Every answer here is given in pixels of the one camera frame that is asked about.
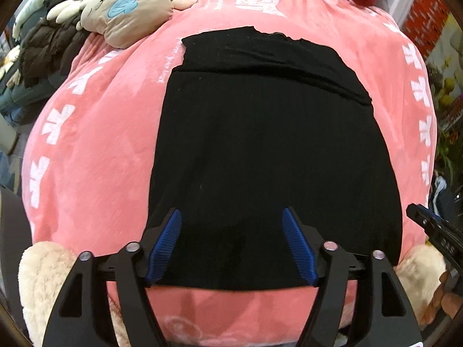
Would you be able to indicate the pile of dark clothes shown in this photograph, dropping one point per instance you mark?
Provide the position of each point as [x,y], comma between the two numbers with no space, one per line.
[439,195]

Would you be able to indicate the black long-sleeved sweater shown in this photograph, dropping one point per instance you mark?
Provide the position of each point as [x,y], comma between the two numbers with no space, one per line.
[260,151]

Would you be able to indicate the brown puffer jacket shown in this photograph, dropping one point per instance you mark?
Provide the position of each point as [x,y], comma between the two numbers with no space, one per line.
[50,47]

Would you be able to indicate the grey bear face pillow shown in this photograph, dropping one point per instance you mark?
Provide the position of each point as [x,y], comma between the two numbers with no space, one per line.
[137,25]

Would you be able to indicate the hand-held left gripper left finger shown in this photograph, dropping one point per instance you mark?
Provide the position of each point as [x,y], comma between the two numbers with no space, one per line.
[166,245]

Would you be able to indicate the pink bow-print blanket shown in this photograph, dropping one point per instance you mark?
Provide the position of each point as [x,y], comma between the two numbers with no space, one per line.
[108,133]

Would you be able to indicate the cream petal plush pillow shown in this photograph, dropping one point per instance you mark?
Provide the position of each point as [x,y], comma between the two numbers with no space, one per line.
[65,9]

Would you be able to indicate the person's right hand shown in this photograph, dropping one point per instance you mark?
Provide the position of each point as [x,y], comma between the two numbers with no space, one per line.
[452,296]

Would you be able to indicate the green potted plant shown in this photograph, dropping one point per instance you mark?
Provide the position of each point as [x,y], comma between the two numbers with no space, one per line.
[448,151]

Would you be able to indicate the small white flower plush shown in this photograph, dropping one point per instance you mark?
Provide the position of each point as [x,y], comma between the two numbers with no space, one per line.
[11,65]

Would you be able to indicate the cream fluffy plush seat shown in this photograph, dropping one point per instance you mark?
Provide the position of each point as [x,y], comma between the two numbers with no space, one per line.
[47,278]

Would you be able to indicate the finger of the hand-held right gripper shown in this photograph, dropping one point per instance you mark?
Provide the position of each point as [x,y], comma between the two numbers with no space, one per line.
[421,217]

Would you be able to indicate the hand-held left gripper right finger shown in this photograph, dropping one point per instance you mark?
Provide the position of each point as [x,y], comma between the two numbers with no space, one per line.
[298,245]

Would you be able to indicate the white plush toy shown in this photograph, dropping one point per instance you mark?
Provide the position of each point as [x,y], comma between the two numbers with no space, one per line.
[29,14]

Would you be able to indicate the blue sofa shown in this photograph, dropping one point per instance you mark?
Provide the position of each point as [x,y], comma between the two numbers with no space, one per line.
[21,97]

